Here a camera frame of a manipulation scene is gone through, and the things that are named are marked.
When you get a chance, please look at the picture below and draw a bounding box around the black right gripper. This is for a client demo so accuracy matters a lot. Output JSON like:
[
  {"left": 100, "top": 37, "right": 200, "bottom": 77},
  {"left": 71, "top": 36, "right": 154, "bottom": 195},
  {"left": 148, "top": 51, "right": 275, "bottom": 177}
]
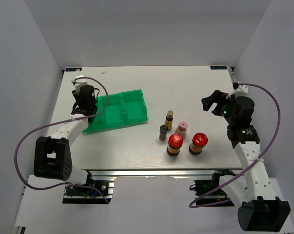
[{"left": 201, "top": 90, "right": 236, "bottom": 125}]

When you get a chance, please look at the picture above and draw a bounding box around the pink cap spice jar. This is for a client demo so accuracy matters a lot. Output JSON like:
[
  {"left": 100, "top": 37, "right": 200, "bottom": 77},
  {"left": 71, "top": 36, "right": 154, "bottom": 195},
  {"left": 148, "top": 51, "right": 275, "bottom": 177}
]
[{"left": 175, "top": 121, "right": 188, "bottom": 138}]

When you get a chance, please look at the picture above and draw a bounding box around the red cap sauce jar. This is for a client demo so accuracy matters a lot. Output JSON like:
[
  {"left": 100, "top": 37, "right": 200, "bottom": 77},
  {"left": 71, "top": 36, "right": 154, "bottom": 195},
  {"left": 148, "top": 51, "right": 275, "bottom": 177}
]
[
  {"left": 189, "top": 133, "right": 208, "bottom": 155},
  {"left": 166, "top": 134, "right": 184, "bottom": 156}
]

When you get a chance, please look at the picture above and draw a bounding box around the yellow label gold cap bottle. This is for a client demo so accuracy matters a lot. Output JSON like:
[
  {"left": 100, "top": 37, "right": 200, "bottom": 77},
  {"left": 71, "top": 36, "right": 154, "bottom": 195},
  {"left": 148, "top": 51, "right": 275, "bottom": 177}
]
[{"left": 164, "top": 110, "right": 174, "bottom": 131}]

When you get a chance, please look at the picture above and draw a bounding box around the black cap pepper jar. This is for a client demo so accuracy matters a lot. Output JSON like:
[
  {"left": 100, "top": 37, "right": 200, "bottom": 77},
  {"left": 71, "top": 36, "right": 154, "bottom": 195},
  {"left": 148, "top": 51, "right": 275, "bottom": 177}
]
[{"left": 159, "top": 124, "right": 168, "bottom": 141}]

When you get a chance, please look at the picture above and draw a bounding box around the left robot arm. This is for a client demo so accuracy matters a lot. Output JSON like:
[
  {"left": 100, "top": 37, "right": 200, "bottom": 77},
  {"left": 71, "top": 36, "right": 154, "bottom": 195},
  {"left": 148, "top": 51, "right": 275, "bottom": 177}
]
[{"left": 34, "top": 85, "right": 98, "bottom": 195}]

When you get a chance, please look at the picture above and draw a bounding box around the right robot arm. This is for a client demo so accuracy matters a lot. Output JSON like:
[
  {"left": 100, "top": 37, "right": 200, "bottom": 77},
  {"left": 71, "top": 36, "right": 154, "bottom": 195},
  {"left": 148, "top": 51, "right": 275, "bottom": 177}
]
[{"left": 201, "top": 90, "right": 291, "bottom": 232}]

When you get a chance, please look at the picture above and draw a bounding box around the green bin left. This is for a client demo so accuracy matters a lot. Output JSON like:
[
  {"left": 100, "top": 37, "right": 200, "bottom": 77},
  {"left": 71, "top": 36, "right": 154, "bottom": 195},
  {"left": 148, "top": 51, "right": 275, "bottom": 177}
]
[{"left": 83, "top": 116, "right": 104, "bottom": 133}]

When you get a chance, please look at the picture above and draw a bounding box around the green bin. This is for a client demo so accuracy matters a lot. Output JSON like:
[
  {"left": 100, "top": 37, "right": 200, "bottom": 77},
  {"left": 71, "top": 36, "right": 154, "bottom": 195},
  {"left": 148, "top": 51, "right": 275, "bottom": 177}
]
[
  {"left": 83, "top": 116, "right": 104, "bottom": 133},
  {"left": 100, "top": 93, "right": 125, "bottom": 130}
]

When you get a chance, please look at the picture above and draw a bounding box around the blue corner sticker right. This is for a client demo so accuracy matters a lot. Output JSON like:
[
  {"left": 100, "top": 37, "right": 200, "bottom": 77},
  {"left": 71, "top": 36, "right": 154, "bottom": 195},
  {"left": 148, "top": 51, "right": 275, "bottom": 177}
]
[{"left": 210, "top": 65, "right": 228, "bottom": 70}]

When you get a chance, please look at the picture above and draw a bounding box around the blue corner sticker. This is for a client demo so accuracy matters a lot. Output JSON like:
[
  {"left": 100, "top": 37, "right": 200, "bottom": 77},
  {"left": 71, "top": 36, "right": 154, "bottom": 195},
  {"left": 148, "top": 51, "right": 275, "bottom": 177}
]
[
  {"left": 210, "top": 65, "right": 228, "bottom": 70},
  {"left": 65, "top": 67, "right": 82, "bottom": 72}
]

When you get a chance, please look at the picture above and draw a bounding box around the green bin middle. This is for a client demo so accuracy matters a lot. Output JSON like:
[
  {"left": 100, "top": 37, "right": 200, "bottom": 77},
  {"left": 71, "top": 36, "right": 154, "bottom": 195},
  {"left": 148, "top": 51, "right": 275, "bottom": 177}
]
[{"left": 100, "top": 93, "right": 125, "bottom": 130}]

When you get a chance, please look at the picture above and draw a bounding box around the blue corner sticker left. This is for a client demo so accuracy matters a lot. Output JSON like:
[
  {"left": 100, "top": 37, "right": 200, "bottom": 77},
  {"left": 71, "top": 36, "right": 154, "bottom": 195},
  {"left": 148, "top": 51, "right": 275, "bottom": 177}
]
[{"left": 65, "top": 67, "right": 82, "bottom": 72}]

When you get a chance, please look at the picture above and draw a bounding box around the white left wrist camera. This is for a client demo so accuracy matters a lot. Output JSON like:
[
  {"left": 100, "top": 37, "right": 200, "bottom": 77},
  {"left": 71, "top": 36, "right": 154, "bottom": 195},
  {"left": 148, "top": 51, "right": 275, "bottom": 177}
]
[{"left": 72, "top": 75, "right": 87, "bottom": 86}]

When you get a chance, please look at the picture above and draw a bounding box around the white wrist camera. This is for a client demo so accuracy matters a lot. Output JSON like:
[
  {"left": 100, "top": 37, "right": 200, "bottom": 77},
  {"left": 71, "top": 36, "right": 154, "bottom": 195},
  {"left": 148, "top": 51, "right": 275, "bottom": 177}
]
[
  {"left": 226, "top": 82, "right": 248, "bottom": 100},
  {"left": 72, "top": 75, "right": 87, "bottom": 86}
]

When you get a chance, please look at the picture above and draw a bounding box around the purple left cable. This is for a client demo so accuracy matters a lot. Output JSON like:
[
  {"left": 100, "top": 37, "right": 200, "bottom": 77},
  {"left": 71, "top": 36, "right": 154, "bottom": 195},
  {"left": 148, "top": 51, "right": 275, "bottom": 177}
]
[{"left": 14, "top": 77, "right": 110, "bottom": 204}]

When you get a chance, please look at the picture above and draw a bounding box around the purple cable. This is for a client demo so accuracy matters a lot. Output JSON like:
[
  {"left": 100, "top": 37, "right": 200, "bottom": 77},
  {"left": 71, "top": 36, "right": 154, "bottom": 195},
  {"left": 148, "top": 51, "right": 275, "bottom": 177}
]
[
  {"left": 188, "top": 82, "right": 281, "bottom": 208},
  {"left": 14, "top": 77, "right": 110, "bottom": 204}
]

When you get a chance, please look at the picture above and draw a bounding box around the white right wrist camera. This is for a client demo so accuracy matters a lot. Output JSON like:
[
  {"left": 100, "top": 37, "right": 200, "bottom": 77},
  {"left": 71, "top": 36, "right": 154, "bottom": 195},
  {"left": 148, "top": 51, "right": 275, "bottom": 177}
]
[{"left": 226, "top": 82, "right": 248, "bottom": 100}]

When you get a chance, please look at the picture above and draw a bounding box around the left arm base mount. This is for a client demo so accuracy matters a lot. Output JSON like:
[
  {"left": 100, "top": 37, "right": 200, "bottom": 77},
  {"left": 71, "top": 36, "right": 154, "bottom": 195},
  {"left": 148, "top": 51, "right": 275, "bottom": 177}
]
[{"left": 62, "top": 176, "right": 115, "bottom": 205}]

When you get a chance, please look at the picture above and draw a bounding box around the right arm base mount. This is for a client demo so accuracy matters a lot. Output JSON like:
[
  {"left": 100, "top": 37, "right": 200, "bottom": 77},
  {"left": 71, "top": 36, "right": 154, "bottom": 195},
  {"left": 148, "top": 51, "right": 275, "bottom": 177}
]
[{"left": 189, "top": 169, "right": 235, "bottom": 207}]

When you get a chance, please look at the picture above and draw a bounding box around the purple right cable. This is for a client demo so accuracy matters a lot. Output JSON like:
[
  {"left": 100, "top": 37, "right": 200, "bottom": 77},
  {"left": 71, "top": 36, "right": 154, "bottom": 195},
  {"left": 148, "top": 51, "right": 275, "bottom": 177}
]
[{"left": 188, "top": 82, "right": 281, "bottom": 208}]

